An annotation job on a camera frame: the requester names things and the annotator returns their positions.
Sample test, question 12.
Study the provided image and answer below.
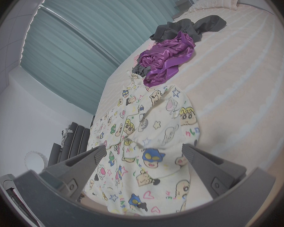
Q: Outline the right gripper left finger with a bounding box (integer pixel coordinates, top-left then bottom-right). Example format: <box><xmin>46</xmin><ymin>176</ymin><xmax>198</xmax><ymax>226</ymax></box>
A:
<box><xmin>41</xmin><ymin>145</ymin><xmax>106</xmax><ymax>200</ymax></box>

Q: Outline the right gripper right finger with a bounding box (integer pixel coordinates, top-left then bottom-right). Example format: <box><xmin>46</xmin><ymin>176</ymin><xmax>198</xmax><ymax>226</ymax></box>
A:
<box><xmin>182</xmin><ymin>143</ymin><xmax>247</xmax><ymax>202</ymax></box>

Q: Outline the white printed pyjama top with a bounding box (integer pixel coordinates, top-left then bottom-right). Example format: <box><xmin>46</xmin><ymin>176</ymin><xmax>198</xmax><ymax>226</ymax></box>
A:
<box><xmin>84</xmin><ymin>71</ymin><xmax>201</xmax><ymax>216</ymax></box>

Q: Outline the bed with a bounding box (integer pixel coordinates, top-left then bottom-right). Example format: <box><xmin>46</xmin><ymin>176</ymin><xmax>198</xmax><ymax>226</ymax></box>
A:
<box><xmin>88</xmin><ymin>0</ymin><xmax>284</xmax><ymax>206</ymax></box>

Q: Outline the pile of clothes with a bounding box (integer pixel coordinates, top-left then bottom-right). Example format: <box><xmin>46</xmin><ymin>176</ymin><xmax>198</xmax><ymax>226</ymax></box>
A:
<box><xmin>132</xmin><ymin>15</ymin><xmax>228</xmax><ymax>76</ymax></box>

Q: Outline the dark grey side table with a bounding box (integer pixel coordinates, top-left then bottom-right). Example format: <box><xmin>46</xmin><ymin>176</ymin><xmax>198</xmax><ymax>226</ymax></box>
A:
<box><xmin>47</xmin><ymin>143</ymin><xmax>63</xmax><ymax>167</ymax></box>

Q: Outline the black chest of drawers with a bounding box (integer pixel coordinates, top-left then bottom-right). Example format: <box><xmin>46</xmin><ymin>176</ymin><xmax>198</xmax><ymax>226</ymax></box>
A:
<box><xmin>62</xmin><ymin>122</ymin><xmax>91</xmax><ymax>155</ymax></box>

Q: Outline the grey and white garment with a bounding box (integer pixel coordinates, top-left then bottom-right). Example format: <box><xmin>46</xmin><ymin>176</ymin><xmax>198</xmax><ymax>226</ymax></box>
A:
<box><xmin>61</xmin><ymin>124</ymin><xmax>74</xmax><ymax>144</ymax></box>

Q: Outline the round white mirror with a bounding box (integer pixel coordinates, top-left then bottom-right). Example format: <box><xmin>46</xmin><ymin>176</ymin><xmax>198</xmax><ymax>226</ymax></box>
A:
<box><xmin>24</xmin><ymin>150</ymin><xmax>46</xmax><ymax>170</ymax></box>

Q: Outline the blue-green curtain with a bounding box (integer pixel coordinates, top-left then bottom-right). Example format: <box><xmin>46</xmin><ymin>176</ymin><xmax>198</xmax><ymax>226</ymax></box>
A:
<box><xmin>20</xmin><ymin>7</ymin><xmax>121</xmax><ymax>115</ymax></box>
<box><xmin>38</xmin><ymin>0</ymin><xmax>180</xmax><ymax>66</ymax></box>

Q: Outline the purple satin garment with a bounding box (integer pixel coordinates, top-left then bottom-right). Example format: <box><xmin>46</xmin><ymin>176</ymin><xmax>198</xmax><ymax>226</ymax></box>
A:
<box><xmin>138</xmin><ymin>30</ymin><xmax>196</xmax><ymax>87</ymax></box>

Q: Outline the cream pillow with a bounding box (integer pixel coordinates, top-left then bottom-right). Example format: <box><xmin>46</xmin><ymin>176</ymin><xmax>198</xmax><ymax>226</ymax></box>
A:
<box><xmin>188</xmin><ymin>0</ymin><xmax>239</xmax><ymax>12</ymax></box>

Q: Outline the grey bedside table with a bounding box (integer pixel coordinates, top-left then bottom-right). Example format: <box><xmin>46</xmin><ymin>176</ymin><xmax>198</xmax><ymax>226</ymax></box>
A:
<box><xmin>173</xmin><ymin>0</ymin><xmax>192</xmax><ymax>18</ymax></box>

